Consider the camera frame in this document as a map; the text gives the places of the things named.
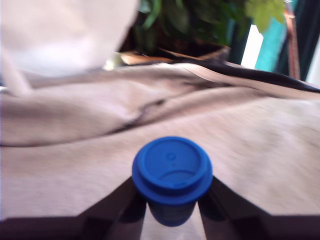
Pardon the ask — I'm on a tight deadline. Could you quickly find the green leafy houseplant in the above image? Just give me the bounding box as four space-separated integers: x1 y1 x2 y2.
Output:
132 0 287 55

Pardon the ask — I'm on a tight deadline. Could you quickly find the beige knit blanket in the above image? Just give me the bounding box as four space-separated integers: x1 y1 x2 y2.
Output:
0 61 320 240

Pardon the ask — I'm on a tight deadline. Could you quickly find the blue coffee capsule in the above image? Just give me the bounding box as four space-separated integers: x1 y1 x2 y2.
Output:
131 135 214 228

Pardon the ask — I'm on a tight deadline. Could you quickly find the white hanging t-shirt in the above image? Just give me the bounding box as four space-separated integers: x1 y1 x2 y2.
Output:
0 0 140 97

